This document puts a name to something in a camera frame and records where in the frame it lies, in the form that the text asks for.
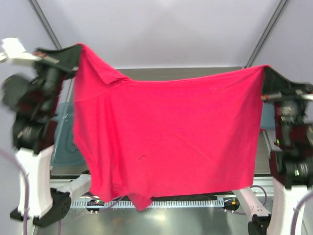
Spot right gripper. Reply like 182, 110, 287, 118
259, 64, 313, 141

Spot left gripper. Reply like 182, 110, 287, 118
33, 42, 84, 113

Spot pink t shirt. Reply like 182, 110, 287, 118
73, 45, 266, 210

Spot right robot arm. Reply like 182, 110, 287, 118
234, 66, 313, 235

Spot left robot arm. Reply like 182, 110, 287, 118
0, 38, 104, 228

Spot folded grey-blue t shirt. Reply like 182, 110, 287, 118
261, 103, 275, 131

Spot clear blue plastic bin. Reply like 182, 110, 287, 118
51, 102, 85, 166

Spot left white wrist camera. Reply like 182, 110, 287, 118
0, 38, 39, 66

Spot left aluminium frame post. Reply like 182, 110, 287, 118
28, 0, 62, 49

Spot aluminium frame post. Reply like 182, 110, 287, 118
28, 0, 62, 49
243, 0, 290, 68

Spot right aluminium frame post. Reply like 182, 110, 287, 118
243, 0, 290, 68

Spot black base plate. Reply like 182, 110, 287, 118
80, 187, 250, 202

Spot slotted cable duct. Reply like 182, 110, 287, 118
71, 198, 224, 209

